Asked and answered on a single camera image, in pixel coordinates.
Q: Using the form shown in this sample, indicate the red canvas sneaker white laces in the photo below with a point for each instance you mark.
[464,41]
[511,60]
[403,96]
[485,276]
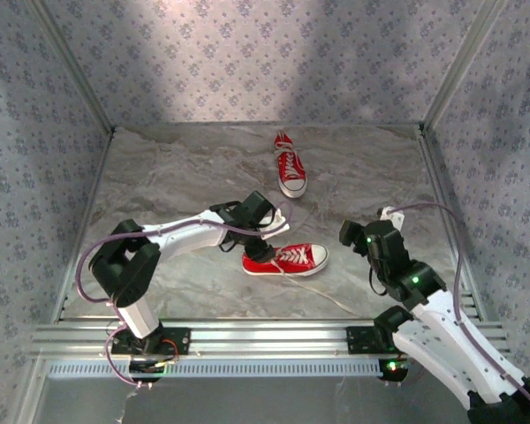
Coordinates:
[256,266]
[291,170]

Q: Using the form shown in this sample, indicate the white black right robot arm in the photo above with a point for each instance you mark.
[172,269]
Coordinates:
[450,335]

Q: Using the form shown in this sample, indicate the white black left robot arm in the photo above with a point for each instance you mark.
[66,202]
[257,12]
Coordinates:
[185,238]

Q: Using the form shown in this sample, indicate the grey sheet metal panel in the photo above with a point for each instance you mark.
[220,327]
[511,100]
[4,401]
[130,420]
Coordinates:
[269,402]

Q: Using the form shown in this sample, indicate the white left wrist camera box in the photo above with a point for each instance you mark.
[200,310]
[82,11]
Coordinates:
[278,225]

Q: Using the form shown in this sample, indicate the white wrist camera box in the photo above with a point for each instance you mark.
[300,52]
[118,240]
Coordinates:
[392,216]
[278,225]

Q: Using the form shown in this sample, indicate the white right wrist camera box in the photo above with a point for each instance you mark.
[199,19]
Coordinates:
[392,216]

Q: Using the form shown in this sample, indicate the aluminium side rail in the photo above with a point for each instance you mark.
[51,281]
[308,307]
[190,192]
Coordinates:
[95,190]
[441,185]

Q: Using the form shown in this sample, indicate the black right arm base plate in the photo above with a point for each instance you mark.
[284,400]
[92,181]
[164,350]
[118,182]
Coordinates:
[358,340]

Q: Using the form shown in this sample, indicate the aluminium mounting rail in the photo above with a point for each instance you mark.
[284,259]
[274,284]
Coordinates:
[269,340]

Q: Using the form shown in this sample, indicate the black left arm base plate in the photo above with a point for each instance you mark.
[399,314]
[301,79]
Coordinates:
[181,340]

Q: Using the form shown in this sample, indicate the aluminium frame post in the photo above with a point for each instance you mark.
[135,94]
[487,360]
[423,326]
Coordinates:
[460,66]
[79,66]

